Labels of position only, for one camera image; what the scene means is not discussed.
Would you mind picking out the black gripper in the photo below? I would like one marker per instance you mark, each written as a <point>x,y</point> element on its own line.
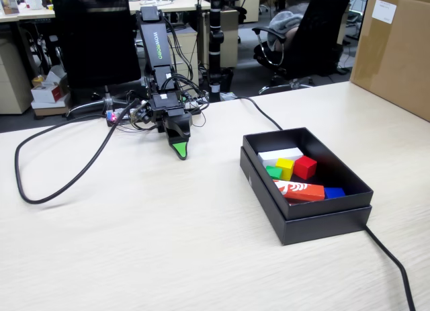
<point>165,102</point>

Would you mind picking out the green wooden cube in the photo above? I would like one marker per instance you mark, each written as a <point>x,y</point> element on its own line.
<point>272,172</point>

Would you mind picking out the yellow wooden cube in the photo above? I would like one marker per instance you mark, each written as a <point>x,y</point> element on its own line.
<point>285,168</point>

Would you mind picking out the red wooden cube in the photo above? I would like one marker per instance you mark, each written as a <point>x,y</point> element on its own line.
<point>305,167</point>

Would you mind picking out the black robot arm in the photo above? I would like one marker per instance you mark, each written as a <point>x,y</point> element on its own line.
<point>155,45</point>

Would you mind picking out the black cardboard box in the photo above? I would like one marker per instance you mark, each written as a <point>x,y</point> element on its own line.
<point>336,176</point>

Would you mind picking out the black open box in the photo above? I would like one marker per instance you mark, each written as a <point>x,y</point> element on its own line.
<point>319,228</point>

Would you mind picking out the large brown cardboard box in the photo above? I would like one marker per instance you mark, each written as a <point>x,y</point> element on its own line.
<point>393,55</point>

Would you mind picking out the controller circuit board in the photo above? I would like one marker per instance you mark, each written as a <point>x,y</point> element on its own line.
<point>114,115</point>

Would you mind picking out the white rectangular block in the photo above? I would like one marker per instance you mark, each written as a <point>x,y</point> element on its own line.
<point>275,154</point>

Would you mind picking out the black segmented pole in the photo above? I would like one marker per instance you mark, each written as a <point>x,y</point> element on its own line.
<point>215,39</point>

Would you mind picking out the orange printed rectangular block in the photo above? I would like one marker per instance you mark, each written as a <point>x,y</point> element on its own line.
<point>302,191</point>

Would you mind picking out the black mesh office chair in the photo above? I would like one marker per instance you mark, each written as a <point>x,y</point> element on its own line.
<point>94,39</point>

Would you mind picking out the white open carton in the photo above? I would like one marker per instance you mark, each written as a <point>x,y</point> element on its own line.
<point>45,94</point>

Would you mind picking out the yellow tape roll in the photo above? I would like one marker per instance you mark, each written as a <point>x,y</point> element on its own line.
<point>39,80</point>

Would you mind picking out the grey cloth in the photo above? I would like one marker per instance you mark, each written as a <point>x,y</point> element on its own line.
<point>285,20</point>

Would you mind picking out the blue wooden block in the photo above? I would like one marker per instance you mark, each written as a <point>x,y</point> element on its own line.
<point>334,192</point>

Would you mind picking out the black chair with chrome armrest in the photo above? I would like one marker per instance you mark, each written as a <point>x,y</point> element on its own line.
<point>319,39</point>

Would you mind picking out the beige office desk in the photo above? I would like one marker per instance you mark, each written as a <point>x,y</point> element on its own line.
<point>33,14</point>

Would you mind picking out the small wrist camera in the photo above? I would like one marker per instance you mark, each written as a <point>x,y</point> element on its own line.
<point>142,114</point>

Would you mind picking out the small photo frame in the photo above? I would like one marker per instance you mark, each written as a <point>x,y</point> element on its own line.
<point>10,3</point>

